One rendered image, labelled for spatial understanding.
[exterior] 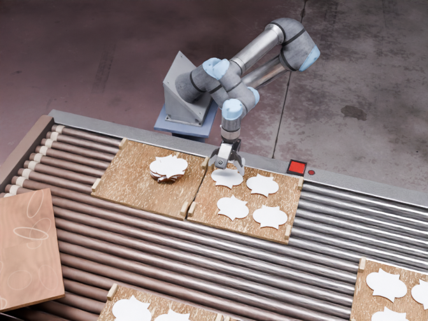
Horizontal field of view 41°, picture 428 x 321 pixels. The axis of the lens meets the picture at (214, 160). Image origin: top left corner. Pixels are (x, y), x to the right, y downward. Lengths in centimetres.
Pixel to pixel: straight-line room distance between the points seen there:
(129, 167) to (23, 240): 58
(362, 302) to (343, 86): 265
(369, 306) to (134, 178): 107
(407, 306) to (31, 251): 135
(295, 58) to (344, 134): 175
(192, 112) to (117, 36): 241
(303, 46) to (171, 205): 85
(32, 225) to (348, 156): 237
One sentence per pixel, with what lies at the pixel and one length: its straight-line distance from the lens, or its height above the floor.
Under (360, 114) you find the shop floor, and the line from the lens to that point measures 434.
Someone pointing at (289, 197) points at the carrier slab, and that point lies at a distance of 241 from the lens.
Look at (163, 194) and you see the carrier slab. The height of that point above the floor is 94.
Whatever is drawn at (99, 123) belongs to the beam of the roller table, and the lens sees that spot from 278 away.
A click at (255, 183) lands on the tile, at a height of 95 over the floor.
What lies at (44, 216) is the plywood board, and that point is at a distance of 227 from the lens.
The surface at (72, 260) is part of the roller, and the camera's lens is 227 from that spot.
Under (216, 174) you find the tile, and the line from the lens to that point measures 246.
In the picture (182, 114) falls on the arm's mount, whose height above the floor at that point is 93.
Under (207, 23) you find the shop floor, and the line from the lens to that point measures 517.
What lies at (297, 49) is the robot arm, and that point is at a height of 136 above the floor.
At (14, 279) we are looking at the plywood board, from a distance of 213.
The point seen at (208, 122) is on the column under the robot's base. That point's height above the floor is 87.
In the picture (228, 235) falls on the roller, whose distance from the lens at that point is 229.
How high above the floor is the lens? 274
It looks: 45 degrees down
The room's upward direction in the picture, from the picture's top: 1 degrees clockwise
